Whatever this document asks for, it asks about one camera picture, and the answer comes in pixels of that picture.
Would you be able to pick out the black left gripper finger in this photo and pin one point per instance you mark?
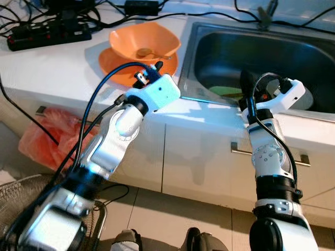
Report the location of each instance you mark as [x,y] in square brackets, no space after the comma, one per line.
[158,66]

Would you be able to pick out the robot left leg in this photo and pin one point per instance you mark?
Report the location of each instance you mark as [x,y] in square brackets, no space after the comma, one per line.
[125,241]

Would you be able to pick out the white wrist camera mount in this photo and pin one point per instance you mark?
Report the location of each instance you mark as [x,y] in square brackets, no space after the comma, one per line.
[293,94]
[159,94]

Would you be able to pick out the green plate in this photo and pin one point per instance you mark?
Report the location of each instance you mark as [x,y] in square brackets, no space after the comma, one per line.
[220,91]

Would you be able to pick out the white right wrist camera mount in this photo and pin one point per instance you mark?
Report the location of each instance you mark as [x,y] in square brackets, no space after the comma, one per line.
[293,94]

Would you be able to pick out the metal faucet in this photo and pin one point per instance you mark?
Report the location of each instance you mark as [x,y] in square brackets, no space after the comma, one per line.
[266,21]

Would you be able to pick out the black adapter cluster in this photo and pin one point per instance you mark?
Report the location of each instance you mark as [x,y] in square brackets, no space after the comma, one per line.
[68,10]

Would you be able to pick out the robot right leg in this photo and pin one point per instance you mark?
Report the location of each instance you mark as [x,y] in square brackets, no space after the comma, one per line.
[204,241]

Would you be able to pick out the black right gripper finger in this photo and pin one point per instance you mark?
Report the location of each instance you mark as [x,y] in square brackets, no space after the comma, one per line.
[247,83]

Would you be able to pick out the black power adapter brick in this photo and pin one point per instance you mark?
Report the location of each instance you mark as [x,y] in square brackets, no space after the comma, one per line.
[141,7]

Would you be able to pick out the orange plate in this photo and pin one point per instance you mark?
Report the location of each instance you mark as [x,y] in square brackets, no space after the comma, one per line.
[112,68]

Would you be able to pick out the steel kitchen sink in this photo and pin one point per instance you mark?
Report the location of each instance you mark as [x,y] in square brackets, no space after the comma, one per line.
[235,52]

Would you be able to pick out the black power strip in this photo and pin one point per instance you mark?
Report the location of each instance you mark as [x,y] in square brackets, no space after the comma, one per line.
[47,37]

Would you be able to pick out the white cabinet door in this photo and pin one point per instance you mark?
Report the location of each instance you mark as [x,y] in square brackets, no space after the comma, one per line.
[204,162]
[152,157]

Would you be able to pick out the robot leg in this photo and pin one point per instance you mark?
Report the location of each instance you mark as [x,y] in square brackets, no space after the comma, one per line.
[125,241]
[204,241]

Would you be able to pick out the orange plastic bag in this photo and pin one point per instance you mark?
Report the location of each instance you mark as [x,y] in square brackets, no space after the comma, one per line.
[42,141]

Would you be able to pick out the orange bowl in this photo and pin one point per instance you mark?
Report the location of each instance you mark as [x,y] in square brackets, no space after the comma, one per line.
[141,39]

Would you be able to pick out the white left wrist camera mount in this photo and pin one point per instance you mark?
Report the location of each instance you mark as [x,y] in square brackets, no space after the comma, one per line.
[159,94]

